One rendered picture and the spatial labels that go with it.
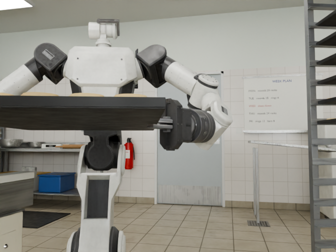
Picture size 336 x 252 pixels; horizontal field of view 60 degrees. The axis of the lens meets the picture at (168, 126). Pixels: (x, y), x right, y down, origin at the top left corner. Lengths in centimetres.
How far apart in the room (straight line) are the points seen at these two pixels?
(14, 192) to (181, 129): 37
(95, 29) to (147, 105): 91
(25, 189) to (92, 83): 65
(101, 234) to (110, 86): 54
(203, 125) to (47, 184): 413
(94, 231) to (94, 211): 9
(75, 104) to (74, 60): 80
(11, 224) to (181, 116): 41
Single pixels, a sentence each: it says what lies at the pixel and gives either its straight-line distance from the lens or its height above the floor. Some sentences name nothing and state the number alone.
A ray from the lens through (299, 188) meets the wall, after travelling 469.
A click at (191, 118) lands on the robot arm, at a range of 73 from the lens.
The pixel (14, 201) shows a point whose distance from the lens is 57.
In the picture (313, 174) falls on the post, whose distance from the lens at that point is 148.
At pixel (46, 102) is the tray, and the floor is 100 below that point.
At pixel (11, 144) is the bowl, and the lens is 521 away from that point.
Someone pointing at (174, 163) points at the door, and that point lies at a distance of 466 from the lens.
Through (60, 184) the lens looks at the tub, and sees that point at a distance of 465.
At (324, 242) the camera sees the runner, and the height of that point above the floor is 51.
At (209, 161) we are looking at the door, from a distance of 459.
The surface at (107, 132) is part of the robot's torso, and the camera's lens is 115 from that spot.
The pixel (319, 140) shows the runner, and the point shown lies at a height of 97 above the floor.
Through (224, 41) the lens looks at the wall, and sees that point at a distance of 481.
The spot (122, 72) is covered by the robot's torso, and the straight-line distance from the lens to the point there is 114.
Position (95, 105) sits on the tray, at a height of 100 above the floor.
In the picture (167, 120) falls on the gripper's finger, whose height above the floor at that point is 101.
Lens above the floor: 95
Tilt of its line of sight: 4 degrees up
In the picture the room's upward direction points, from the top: straight up
